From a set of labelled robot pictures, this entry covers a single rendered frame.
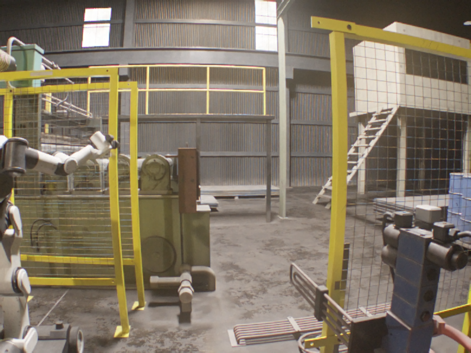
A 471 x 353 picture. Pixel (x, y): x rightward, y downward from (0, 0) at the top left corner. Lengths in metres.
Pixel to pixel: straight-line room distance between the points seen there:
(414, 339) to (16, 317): 1.79
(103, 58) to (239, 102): 5.38
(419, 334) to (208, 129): 11.63
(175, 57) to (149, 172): 9.03
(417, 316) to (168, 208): 2.56
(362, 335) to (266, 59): 11.68
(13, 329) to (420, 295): 1.85
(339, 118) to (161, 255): 2.18
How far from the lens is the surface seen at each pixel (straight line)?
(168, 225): 2.96
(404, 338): 0.64
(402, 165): 8.94
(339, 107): 1.33
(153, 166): 2.92
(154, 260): 3.02
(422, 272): 0.58
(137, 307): 2.77
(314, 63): 12.68
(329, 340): 1.57
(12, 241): 1.80
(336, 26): 1.42
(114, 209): 2.11
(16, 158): 1.43
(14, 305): 1.92
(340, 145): 1.32
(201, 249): 3.02
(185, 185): 2.79
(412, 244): 0.59
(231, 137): 12.09
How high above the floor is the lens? 1.27
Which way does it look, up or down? 4 degrees down
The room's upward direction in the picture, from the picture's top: straight up
